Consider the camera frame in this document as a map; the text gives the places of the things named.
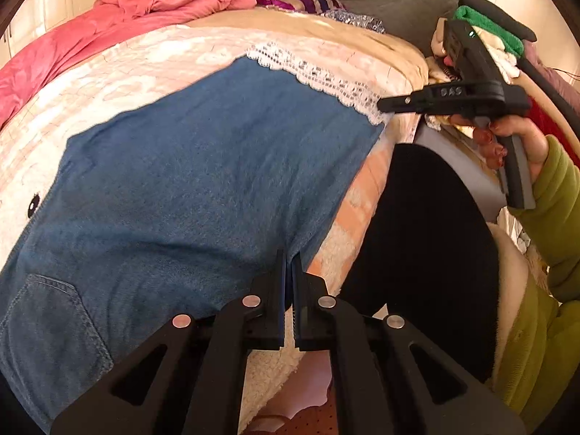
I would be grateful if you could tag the cream clothes pile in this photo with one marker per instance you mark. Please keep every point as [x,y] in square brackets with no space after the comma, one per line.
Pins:
[498,61]

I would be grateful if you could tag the person's green jacket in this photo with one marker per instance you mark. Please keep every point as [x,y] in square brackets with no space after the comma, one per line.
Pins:
[539,349]

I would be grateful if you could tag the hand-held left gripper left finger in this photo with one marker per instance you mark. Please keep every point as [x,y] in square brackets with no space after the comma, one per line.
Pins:
[283,290]

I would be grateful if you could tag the person's right forearm green sleeve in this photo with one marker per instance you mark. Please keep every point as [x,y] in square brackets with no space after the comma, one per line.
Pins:
[557,217]

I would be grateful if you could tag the beige bed sheet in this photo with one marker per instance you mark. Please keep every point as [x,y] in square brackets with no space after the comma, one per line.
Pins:
[317,31]

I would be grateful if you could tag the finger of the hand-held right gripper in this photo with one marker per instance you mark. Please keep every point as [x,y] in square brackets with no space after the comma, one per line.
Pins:
[401,102]

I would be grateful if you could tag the blue patterned cloth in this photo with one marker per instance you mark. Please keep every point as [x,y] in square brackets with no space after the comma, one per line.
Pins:
[358,20]

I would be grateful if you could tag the blue denim garment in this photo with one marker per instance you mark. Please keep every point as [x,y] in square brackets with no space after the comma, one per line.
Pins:
[204,167]

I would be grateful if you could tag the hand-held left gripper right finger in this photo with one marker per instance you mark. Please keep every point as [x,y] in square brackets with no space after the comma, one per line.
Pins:
[299,308]

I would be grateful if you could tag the orange white patterned blanket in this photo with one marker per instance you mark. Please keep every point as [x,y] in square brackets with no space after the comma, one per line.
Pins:
[158,63]

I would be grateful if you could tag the red cloth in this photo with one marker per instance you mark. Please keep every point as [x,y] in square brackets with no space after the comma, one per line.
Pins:
[550,131]

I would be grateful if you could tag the person's right hand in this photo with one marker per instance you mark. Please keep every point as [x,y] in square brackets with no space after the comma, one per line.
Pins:
[530,140]

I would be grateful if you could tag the green towel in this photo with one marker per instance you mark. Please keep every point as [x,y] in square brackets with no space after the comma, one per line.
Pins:
[489,25]

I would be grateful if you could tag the pink duvet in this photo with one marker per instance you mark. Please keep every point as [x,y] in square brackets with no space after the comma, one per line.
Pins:
[113,13]

